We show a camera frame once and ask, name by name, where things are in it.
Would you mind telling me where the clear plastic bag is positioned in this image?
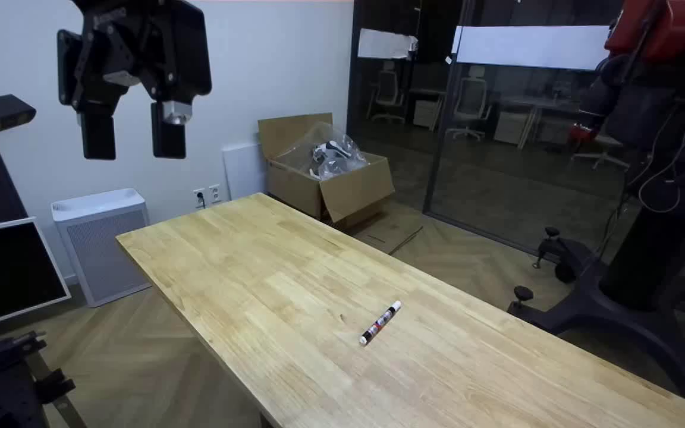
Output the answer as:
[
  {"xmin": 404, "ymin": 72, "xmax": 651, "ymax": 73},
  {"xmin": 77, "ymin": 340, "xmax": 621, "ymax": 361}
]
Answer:
[{"xmin": 291, "ymin": 133, "xmax": 374, "ymax": 184}]

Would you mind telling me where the office chair with red item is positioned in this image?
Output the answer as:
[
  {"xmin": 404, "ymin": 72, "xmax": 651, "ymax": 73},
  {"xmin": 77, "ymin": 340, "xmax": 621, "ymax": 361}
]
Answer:
[{"xmin": 569, "ymin": 116, "xmax": 632, "ymax": 173}]

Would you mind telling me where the black monitor with white frame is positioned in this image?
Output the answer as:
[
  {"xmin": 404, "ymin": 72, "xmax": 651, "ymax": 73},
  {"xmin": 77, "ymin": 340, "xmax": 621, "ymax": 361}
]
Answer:
[{"xmin": 0, "ymin": 216, "xmax": 74, "ymax": 335}]

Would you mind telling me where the white flat panel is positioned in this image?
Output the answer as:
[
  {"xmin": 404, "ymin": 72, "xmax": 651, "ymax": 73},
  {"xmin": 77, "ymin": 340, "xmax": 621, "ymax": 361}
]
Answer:
[{"xmin": 221, "ymin": 140, "xmax": 268, "ymax": 202}]

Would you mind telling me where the flat brown cardboard sheet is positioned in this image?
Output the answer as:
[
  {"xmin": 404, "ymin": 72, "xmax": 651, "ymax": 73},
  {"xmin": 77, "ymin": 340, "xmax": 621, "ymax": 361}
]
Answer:
[{"xmin": 349, "ymin": 201, "xmax": 425, "ymax": 257}]

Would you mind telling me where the white cable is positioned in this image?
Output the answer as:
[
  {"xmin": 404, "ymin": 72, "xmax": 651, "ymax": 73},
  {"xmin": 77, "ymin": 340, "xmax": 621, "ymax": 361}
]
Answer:
[{"xmin": 635, "ymin": 116, "xmax": 685, "ymax": 220}]

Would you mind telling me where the black wheeled robot pedestal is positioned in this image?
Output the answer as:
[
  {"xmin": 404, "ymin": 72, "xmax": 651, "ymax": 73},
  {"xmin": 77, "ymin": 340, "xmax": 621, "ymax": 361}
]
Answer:
[{"xmin": 507, "ymin": 66, "xmax": 685, "ymax": 417}]

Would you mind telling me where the red robot torso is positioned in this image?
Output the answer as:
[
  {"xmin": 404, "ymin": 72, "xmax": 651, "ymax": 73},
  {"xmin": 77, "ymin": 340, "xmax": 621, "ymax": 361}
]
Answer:
[{"xmin": 602, "ymin": 0, "xmax": 685, "ymax": 72}]

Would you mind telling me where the white air purifier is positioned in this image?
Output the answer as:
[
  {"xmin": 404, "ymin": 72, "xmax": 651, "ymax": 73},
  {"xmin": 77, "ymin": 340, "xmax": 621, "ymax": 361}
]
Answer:
[{"xmin": 49, "ymin": 186, "xmax": 154, "ymax": 310}]

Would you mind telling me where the open brown cardboard box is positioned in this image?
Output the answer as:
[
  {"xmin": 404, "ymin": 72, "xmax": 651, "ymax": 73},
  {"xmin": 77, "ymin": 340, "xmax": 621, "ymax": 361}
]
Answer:
[{"xmin": 257, "ymin": 112, "xmax": 397, "ymax": 226}]

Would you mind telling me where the white office chair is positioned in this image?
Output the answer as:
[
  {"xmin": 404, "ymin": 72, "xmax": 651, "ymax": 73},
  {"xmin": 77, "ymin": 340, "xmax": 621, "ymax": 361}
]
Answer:
[
  {"xmin": 444, "ymin": 73, "xmax": 494, "ymax": 145},
  {"xmin": 368, "ymin": 60, "xmax": 408, "ymax": 129}
]

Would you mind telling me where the white frosted window strip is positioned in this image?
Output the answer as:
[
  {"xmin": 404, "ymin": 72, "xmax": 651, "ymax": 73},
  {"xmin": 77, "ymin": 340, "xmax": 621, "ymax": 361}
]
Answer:
[
  {"xmin": 354, "ymin": 26, "xmax": 420, "ymax": 62},
  {"xmin": 450, "ymin": 24, "xmax": 614, "ymax": 73}
]

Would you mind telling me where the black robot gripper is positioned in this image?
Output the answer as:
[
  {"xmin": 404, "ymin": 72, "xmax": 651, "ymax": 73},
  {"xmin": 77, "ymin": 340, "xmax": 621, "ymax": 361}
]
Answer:
[{"xmin": 54, "ymin": 0, "xmax": 214, "ymax": 161}]

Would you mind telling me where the white marker with black cap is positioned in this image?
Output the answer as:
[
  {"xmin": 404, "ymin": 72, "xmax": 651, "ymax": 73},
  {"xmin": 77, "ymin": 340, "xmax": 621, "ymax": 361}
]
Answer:
[{"xmin": 356, "ymin": 297, "xmax": 404, "ymax": 350}]

